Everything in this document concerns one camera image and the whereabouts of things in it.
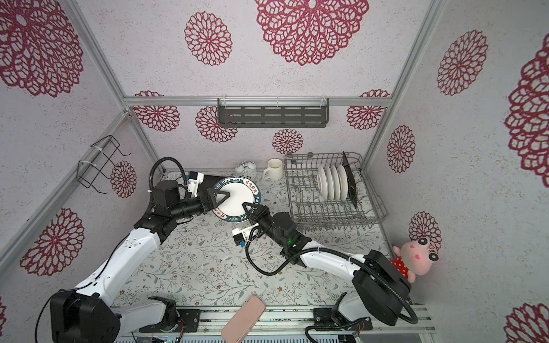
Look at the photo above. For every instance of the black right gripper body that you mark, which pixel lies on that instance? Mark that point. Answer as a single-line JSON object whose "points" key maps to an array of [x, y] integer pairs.
{"points": [[261, 216]]}

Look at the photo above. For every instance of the grey wall shelf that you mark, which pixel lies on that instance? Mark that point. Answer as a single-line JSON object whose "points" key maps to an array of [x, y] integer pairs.
{"points": [[275, 114]]}

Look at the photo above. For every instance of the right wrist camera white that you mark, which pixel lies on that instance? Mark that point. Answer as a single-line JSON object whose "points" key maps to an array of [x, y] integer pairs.
{"points": [[241, 235]]}

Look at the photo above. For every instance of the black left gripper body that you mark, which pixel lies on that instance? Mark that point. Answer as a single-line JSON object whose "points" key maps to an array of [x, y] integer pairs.
{"points": [[189, 207]]}

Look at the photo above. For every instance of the pink phone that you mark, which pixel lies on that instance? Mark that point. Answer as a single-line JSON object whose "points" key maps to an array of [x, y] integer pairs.
{"points": [[240, 325]]}

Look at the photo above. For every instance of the black square plate glossy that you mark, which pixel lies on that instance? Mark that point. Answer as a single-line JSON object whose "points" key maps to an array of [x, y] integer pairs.
{"points": [[351, 183]]}

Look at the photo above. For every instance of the white round plate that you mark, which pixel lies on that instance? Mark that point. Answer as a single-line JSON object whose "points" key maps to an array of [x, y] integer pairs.
{"points": [[330, 184], [337, 182], [241, 190], [342, 174], [322, 182]]}

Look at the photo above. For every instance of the pink pig plush toy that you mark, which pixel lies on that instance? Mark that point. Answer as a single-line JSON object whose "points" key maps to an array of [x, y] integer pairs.
{"points": [[414, 258]]}

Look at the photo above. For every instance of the grey wire dish rack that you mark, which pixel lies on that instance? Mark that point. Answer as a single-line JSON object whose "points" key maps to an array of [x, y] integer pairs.
{"points": [[311, 212]]}

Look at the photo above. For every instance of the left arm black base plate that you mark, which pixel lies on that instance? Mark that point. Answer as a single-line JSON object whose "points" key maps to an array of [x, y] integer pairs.
{"points": [[187, 321]]}

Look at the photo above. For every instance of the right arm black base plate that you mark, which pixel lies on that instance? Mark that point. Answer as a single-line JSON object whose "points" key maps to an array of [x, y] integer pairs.
{"points": [[326, 319]]}

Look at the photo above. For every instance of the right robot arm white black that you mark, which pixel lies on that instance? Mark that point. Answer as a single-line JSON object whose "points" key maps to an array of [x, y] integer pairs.
{"points": [[382, 292]]}

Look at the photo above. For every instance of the white ceramic mug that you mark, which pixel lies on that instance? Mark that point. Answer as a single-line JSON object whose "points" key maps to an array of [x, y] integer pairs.
{"points": [[274, 170]]}

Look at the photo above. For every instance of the black wire wall holder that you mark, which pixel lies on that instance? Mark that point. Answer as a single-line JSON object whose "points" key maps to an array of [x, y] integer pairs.
{"points": [[91, 168]]}

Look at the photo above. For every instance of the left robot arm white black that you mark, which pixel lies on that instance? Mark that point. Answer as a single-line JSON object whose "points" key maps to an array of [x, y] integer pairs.
{"points": [[85, 313]]}

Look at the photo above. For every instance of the white twin bell alarm clock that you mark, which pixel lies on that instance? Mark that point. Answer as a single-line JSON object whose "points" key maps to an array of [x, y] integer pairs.
{"points": [[246, 169]]}

